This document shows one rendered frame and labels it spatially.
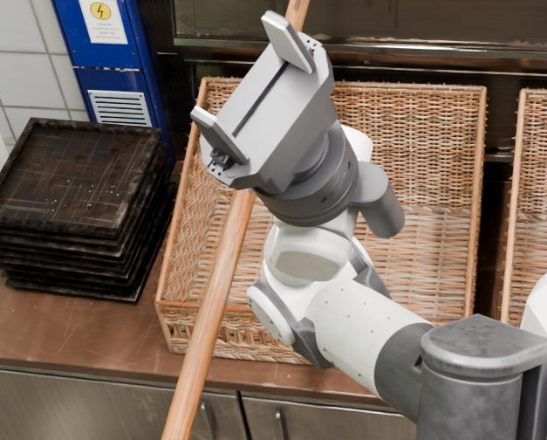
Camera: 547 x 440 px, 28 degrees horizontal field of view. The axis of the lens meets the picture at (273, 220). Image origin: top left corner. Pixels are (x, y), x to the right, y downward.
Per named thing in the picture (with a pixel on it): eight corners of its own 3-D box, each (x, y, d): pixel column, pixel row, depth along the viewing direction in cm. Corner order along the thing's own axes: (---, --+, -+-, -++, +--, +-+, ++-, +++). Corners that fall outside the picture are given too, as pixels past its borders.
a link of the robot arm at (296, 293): (329, 168, 109) (305, 218, 128) (249, 229, 107) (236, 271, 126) (397, 250, 108) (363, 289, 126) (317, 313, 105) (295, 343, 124)
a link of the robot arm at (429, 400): (444, 424, 111) (531, 486, 100) (368, 439, 107) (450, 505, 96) (454, 317, 108) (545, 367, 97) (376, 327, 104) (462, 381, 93)
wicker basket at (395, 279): (220, 171, 235) (199, 72, 215) (487, 184, 223) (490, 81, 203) (164, 356, 204) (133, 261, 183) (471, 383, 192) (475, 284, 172)
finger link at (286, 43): (254, 14, 75) (276, 56, 81) (290, 34, 74) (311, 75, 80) (267, -4, 75) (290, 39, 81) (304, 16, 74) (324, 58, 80)
